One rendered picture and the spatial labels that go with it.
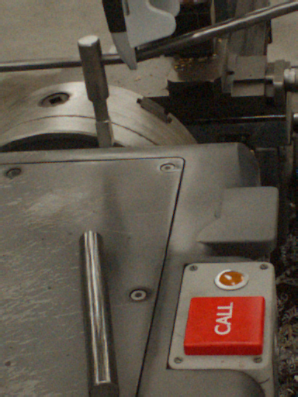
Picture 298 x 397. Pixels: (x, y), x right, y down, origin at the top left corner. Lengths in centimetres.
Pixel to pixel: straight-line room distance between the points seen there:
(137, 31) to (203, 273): 23
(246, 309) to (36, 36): 398
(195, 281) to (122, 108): 41
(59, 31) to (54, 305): 392
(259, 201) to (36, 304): 23
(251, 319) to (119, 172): 29
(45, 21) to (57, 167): 384
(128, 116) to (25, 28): 365
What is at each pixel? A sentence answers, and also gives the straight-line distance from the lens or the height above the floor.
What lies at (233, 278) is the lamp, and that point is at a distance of 86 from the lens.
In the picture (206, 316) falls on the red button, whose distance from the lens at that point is 81.
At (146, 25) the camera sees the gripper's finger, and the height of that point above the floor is 141.
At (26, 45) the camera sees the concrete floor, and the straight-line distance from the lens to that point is 466.
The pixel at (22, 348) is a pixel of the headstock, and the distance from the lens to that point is 83.
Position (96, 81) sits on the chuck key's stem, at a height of 135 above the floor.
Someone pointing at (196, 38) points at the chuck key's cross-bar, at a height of 139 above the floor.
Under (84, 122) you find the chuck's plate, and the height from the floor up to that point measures 123.
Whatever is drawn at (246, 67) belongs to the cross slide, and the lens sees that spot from 188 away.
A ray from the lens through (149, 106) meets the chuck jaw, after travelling 127.
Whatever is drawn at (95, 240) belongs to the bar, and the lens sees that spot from 90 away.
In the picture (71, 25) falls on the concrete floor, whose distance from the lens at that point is 478.
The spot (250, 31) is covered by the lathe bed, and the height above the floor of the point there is 86.
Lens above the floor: 177
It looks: 32 degrees down
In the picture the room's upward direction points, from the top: 8 degrees counter-clockwise
